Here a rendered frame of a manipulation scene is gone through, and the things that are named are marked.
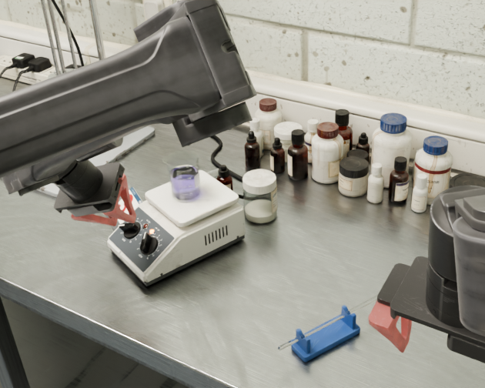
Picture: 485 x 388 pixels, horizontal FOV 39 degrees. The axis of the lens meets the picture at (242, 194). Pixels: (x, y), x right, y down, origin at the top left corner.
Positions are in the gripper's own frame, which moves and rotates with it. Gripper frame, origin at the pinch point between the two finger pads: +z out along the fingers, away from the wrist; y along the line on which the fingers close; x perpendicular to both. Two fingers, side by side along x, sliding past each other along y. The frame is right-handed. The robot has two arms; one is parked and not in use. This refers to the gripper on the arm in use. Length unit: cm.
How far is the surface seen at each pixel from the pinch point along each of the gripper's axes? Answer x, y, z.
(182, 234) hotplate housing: -0.8, -5.9, 7.8
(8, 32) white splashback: -75, 66, 11
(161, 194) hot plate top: -9.0, -0.4, 7.2
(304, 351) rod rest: 17.1, -25.9, 13.8
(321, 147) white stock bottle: -26.5, -21.5, 23.5
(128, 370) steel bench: -5, 51, 74
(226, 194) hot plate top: -9.9, -10.6, 11.3
